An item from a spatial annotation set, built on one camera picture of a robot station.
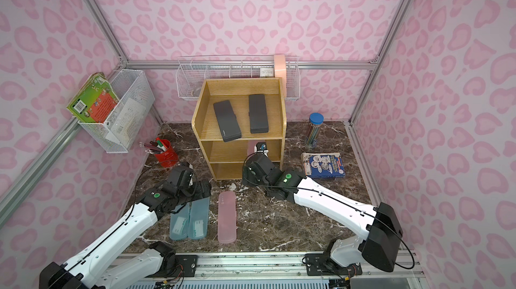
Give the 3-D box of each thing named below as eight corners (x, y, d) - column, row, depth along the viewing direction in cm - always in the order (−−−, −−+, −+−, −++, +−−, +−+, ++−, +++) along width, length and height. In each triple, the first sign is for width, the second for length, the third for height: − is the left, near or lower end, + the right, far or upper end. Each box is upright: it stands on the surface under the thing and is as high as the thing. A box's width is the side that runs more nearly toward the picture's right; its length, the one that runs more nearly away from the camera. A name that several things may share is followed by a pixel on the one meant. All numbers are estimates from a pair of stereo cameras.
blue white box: (304, 177, 99) (305, 174, 96) (301, 156, 107) (302, 152, 104) (345, 177, 98) (348, 174, 96) (339, 156, 106) (341, 152, 104)
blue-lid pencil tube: (305, 148, 109) (311, 123, 94) (303, 137, 114) (309, 112, 99) (317, 148, 109) (325, 123, 94) (315, 137, 114) (322, 112, 99)
